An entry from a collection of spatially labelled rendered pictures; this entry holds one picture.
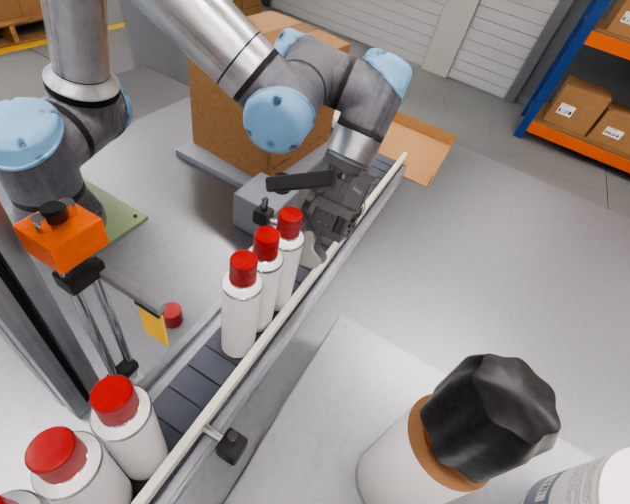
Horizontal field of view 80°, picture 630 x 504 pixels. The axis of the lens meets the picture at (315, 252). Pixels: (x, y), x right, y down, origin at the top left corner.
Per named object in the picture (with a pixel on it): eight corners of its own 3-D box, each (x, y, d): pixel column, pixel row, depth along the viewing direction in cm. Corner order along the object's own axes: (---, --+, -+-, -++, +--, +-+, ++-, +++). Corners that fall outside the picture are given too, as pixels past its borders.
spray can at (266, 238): (260, 340, 60) (273, 255, 45) (233, 323, 61) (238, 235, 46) (278, 317, 63) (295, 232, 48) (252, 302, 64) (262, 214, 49)
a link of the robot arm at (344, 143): (330, 120, 54) (344, 127, 61) (317, 150, 55) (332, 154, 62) (377, 141, 52) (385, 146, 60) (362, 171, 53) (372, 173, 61)
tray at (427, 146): (427, 188, 107) (433, 176, 104) (347, 151, 112) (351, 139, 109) (451, 146, 127) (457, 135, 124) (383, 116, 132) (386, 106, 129)
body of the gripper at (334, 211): (336, 247, 57) (371, 173, 53) (288, 222, 58) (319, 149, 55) (348, 240, 64) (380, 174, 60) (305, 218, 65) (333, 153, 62)
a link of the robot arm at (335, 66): (265, 40, 46) (347, 79, 46) (291, 15, 53) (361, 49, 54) (252, 98, 51) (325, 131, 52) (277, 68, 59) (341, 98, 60)
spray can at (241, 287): (242, 366, 56) (249, 284, 41) (213, 348, 57) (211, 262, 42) (261, 340, 60) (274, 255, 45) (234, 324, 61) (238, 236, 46)
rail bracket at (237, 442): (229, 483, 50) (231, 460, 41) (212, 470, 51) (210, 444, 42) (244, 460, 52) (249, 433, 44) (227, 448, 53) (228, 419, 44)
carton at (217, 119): (265, 185, 91) (277, 72, 71) (192, 142, 97) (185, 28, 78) (328, 140, 110) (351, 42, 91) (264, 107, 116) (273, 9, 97)
